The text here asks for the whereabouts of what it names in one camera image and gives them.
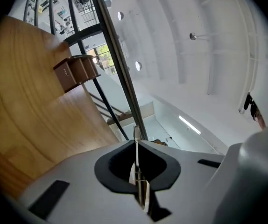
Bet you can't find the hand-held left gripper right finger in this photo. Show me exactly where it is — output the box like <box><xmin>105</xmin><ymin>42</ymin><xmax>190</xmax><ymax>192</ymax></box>
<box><xmin>138</xmin><ymin>140</ymin><xmax>226</xmax><ymax>224</ymax></box>

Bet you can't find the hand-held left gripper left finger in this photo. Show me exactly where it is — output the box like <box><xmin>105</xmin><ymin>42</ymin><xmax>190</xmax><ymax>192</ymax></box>
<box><xmin>19</xmin><ymin>140</ymin><xmax>148</xmax><ymax>224</ymax></box>

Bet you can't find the long ceiling tube light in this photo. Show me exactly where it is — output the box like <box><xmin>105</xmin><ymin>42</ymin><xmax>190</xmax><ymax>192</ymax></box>
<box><xmin>178</xmin><ymin>115</ymin><xmax>202</xmax><ymax>135</ymax></box>

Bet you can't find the staircase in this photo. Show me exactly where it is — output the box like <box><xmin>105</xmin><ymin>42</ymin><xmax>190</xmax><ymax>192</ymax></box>
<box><xmin>87</xmin><ymin>91</ymin><xmax>139</xmax><ymax>126</ymax></box>

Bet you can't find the brown wooden table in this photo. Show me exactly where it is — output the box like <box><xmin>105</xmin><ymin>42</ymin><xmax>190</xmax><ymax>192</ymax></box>
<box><xmin>0</xmin><ymin>15</ymin><xmax>125</xmax><ymax>200</ymax></box>

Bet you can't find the dark wooden desk organizer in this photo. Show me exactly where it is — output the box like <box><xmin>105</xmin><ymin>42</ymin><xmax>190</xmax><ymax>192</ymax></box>
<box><xmin>53</xmin><ymin>54</ymin><xmax>101</xmax><ymax>93</ymax></box>

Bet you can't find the black metal railing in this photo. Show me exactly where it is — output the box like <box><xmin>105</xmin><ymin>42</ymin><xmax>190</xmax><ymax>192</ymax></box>
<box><xmin>23</xmin><ymin>0</ymin><xmax>148</xmax><ymax>142</ymax></box>

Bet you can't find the large window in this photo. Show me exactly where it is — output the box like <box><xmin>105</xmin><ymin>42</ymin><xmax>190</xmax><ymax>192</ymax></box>
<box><xmin>94</xmin><ymin>44</ymin><xmax>117</xmax><ymax>74</ymax></box>

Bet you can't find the silver ceiling sprinkler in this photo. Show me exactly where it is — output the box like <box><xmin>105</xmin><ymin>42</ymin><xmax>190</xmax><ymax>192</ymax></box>
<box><xmin>189</xmin><ymin>32</ymin><xmax>211</xmax><ymax>41</ymax></box>

